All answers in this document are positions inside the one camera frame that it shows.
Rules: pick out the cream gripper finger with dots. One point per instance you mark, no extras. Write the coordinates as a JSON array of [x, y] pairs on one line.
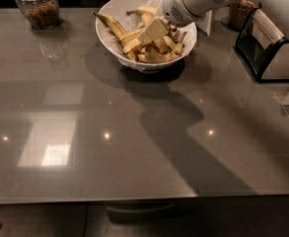
[[155, 29]]

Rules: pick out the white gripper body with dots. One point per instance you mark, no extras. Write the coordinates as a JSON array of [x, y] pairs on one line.
[[178, 8]]

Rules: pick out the yellow banana top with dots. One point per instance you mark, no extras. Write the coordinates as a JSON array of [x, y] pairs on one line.
[[143, 10]]

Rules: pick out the yellow banana bottom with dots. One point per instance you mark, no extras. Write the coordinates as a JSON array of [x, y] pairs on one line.
[[153, 56]]

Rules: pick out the white ceramic bowl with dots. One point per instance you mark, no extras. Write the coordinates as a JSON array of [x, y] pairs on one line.
[[179, 40]]

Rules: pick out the glass jar with cereal right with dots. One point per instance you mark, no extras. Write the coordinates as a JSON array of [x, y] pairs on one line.
[[238, 13]]

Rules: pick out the glass jar with granola left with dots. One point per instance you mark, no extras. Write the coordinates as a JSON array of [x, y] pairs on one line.
[[41, 14]]

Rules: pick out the black wire bread rack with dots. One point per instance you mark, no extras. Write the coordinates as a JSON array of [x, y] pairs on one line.
[[264, 49]]

